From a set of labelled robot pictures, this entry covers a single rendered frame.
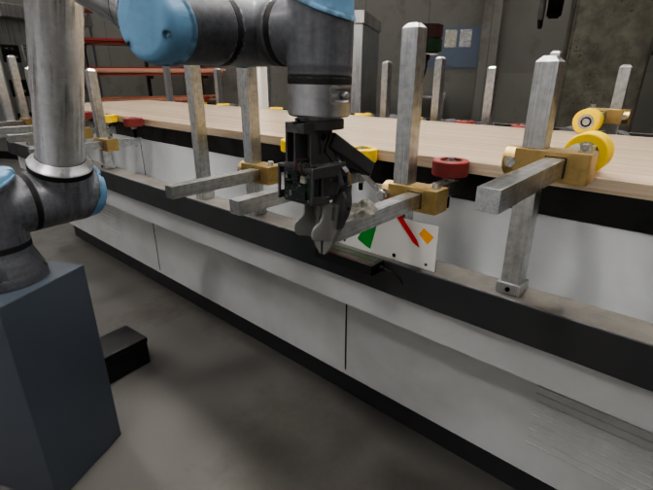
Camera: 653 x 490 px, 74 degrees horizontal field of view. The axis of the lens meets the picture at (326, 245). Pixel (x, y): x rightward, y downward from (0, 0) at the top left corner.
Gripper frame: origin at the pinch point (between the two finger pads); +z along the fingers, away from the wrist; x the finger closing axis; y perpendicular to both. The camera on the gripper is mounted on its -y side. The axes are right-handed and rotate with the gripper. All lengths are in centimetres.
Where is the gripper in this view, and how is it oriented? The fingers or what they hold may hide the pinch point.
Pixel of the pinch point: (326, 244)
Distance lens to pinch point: 71.3
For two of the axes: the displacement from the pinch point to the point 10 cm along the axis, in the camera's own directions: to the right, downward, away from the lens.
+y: -6.7, 2.5, -7.0
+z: -0.2, 9.4, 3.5
